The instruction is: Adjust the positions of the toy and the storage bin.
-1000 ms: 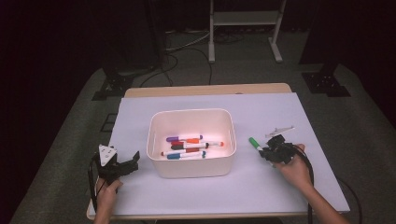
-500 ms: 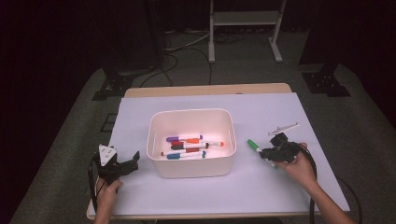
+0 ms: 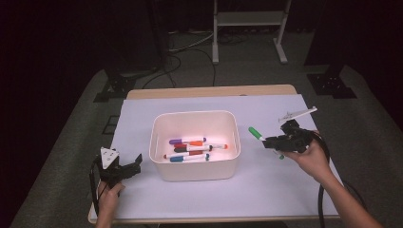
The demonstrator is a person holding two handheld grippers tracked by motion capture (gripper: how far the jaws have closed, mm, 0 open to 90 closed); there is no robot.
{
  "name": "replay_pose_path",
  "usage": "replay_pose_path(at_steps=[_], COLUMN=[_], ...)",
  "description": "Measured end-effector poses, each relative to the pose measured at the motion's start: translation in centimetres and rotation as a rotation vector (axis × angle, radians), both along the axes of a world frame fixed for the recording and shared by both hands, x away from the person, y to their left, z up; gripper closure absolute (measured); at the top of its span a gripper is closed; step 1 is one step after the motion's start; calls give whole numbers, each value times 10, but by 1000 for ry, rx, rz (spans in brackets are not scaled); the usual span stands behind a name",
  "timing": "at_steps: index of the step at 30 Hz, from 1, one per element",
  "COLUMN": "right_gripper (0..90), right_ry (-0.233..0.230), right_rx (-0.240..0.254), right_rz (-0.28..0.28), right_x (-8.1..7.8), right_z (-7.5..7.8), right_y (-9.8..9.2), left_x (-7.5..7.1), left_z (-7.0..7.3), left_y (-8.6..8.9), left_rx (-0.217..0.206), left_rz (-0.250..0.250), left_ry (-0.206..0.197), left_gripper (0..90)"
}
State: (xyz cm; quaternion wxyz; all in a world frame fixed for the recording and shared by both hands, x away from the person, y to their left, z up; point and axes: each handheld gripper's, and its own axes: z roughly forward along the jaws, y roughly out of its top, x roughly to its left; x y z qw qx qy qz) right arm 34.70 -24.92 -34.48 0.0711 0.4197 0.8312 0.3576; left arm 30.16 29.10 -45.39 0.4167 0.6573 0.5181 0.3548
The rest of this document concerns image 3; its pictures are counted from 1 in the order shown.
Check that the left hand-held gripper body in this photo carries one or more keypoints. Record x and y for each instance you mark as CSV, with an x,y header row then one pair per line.
x,y
108,157

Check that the brown marker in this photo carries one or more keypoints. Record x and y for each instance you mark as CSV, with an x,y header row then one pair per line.
x,y
195,153

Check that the white plastic storage bin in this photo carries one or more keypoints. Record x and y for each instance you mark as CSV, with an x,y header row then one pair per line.
x,y
193,172

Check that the person's right hand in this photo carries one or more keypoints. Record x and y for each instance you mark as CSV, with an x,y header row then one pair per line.
x,y
315,163

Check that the white table mat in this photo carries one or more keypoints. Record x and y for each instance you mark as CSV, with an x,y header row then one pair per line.
x,y
190,196

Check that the black marker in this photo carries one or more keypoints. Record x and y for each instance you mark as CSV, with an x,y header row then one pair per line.
x,y
181,150

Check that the white metal stand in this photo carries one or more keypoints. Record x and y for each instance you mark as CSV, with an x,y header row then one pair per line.
x,y
247,18

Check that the person's left hand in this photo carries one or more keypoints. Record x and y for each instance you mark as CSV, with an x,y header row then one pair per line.
x,y
108,200

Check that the red marker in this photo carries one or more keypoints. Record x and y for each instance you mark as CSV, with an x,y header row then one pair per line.
x,y
180,145

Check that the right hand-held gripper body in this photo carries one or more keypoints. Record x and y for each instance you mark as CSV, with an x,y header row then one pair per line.
x,y
297,141

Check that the dark blue marker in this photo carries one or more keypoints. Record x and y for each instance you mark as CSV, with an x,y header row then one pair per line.
x,y
176,159

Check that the black stand base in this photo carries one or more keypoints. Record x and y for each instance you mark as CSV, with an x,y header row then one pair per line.
x,y
331,85
115,86

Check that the purple marker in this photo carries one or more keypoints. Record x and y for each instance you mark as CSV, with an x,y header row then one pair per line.
x,y
176,141

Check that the orange marker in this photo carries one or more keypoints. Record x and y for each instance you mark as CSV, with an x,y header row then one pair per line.
x,y
196,143

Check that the light green marker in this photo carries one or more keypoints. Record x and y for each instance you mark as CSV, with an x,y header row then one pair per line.
x,y
254,132

